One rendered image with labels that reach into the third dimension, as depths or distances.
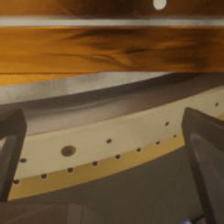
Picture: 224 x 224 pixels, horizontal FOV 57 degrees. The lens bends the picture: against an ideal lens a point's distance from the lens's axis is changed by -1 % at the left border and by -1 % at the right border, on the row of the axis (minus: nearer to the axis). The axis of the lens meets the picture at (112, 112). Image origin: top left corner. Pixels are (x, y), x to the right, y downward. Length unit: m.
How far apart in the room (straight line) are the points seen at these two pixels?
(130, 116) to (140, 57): 0.06
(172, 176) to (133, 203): 0.07
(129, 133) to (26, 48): 0.13
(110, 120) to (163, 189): 0.18
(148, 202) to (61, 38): 0.26
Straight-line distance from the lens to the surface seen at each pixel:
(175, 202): 0.37
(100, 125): 0.20
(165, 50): 0.22
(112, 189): 0.31
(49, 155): 0.21
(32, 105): 0.24
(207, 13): 0.22
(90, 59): 0.21
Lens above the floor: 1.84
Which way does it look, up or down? 36 degrees down
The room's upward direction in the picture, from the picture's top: straight up
